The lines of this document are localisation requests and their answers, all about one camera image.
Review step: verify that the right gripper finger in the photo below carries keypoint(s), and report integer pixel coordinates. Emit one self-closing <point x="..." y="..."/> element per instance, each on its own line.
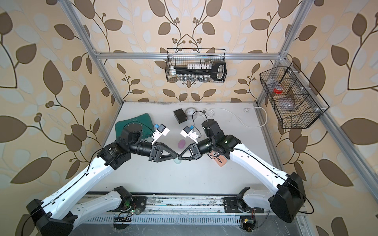
<point x="189" y="158"/>
<point x="188" y="151"/>

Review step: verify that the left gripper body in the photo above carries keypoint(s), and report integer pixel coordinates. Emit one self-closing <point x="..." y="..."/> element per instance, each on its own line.
<point x="142" y="148"/>

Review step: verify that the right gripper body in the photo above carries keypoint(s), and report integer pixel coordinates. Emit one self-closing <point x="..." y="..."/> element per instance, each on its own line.
<point x="204" y="146"/>

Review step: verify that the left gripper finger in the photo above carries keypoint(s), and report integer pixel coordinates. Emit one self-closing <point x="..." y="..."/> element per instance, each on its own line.
<point x="165" y="151"/>
<point x="160" y="159"/>

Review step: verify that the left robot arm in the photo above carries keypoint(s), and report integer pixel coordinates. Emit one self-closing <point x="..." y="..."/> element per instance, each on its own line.
<point x="61" y="212"/>

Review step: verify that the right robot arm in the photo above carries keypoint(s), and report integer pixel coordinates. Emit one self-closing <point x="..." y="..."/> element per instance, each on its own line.
<point x="286" y="193"/>

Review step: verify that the orange power strip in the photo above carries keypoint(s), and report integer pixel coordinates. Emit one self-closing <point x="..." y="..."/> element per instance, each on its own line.
<point x="221" y="160"/>

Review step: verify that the black box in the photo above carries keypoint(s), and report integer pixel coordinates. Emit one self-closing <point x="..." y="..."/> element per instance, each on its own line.
<point x="180" y="116"/>

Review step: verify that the clear tape roll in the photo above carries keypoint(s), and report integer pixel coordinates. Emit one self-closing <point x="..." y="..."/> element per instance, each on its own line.
<point x="190" y="111"/>

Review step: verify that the black white tool set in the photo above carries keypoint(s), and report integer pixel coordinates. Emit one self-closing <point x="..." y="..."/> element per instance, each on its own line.
<point x="211" y="71"/>

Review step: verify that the red white item in basket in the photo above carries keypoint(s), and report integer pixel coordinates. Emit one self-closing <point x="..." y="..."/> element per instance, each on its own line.
<point x="277" y="88"/>

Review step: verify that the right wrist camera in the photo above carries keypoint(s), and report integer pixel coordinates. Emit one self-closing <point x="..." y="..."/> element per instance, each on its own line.
<point x="189" y="132"/>

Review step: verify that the back wire basket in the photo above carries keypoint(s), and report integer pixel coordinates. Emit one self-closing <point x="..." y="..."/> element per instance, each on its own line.
<point x="183" y="56"/>

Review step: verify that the wire basket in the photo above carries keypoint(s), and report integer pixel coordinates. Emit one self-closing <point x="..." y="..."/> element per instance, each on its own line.
<point x="183" y="56"/>
<point x="300" y="104"/>

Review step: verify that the right wire basket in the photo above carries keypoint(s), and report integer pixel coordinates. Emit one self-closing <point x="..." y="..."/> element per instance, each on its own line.
<point x="300" y="104"/>

